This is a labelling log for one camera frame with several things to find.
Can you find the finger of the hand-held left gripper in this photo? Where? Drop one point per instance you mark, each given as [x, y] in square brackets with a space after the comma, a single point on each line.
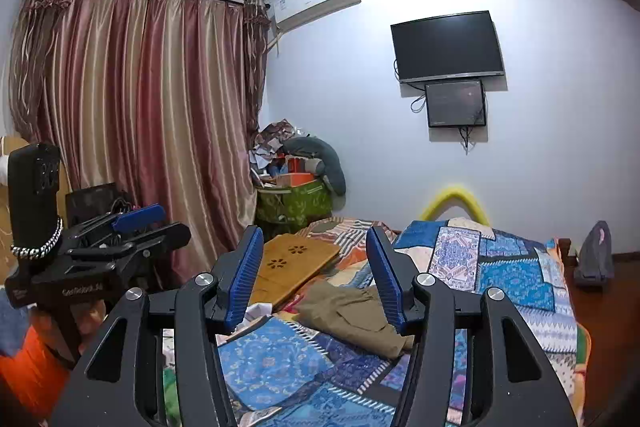
[140, 214]
[165, 239]

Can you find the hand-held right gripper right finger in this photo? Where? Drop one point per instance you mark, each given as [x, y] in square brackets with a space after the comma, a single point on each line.
[387, 282]

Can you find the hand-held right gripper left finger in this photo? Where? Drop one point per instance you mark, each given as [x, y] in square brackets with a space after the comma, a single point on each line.
[242, 282]

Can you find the khaki pants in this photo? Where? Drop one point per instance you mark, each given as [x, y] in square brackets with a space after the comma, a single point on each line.
[350, 312]

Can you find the person's left forearm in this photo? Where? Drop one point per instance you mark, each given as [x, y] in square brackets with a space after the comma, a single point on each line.
[30, 367]

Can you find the dark rectangular case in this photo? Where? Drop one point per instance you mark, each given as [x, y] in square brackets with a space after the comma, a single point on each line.
[90, 202]

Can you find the wooden lap table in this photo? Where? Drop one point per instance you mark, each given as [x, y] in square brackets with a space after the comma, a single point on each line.
[295, 262]

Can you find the green fabric bag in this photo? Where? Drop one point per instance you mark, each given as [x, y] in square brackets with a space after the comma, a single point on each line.
[295, 207]

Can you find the striped red gold curtain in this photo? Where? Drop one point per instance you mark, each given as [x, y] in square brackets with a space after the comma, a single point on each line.
[150, 107]

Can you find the yellow foam arch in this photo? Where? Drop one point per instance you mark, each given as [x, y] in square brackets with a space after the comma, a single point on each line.
[452, 194]

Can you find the blue patchwork blanket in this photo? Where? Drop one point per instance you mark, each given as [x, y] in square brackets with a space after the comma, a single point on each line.
[510, 277]

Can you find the orange box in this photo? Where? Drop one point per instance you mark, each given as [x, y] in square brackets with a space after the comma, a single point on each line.
[295, 167]

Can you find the grey curved pillow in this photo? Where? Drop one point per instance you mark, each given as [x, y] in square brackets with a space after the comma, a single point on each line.
[325, 157]

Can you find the small black framed screen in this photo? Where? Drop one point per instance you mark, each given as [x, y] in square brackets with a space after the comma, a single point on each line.
[456, 103]

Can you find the grey backpack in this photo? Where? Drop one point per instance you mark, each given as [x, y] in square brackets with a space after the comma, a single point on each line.
[595, 257]

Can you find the wooden bed frame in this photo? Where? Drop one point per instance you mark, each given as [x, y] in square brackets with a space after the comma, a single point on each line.
[562, 249]

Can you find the black wall television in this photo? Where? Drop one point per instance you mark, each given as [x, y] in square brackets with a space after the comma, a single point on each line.
[447, 44]

